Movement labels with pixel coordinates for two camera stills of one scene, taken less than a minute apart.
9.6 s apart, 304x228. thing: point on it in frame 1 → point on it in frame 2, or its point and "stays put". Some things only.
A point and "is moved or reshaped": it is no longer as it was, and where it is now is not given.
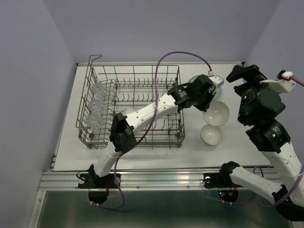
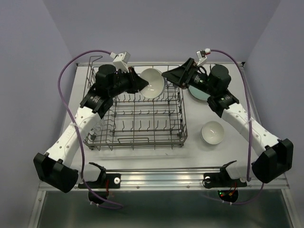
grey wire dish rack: (109, 90) stays put
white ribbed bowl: (127, 110) → (156, 85)
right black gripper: (250, 73) → (180, 75)
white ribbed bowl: (217, 114) is moved or reshaped
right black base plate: (213, 180) stays put
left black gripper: (210, 92) → (137, 82)
